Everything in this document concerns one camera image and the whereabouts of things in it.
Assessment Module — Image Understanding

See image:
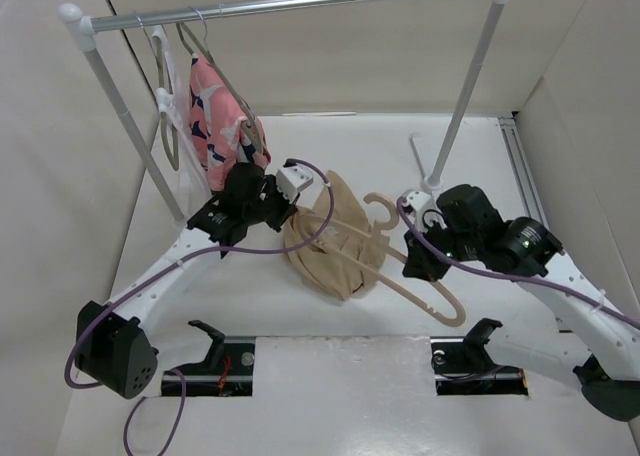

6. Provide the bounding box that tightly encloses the grey hanger with pink shirt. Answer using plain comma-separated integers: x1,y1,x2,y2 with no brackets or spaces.
176,6,264,154

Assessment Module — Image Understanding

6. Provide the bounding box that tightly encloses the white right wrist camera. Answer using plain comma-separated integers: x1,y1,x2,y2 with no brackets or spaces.
400,190,439,227

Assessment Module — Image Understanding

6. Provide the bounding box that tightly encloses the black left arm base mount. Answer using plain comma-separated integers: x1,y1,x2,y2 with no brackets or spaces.
158,320,256,397

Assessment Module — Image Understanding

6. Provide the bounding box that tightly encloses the white clothes rack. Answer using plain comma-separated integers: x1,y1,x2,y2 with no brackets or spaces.
57,0,509,222

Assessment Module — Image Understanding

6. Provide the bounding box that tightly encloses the pink patterned shirt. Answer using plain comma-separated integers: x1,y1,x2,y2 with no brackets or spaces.
189,54,271,192

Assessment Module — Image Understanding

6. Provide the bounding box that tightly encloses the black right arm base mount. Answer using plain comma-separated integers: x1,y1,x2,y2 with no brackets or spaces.
430,318,529,396

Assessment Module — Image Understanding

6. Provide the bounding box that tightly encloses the white garment on hanger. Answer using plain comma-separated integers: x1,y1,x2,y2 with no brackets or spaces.
170,58,211,204

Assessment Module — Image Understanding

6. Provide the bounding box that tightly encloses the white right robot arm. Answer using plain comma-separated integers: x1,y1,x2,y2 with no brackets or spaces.
396,184,639,422

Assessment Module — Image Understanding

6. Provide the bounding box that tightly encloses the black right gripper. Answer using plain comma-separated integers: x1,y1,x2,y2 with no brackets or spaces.
402,216,481,281

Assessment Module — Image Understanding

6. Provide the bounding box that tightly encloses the aluminium rail right side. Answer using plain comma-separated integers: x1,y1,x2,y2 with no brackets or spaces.
498,116,550,228

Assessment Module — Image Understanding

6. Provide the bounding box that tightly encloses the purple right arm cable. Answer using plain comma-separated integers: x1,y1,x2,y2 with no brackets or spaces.
396,195,640,330

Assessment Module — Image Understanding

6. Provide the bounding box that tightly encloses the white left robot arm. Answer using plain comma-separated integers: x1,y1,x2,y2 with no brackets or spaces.
65,159,314,399

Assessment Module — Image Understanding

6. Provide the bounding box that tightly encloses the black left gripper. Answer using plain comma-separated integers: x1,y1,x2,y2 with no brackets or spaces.
244,175,299,233

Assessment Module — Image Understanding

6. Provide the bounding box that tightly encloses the beige t shirt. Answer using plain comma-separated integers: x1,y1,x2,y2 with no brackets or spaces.
283,171,386,301

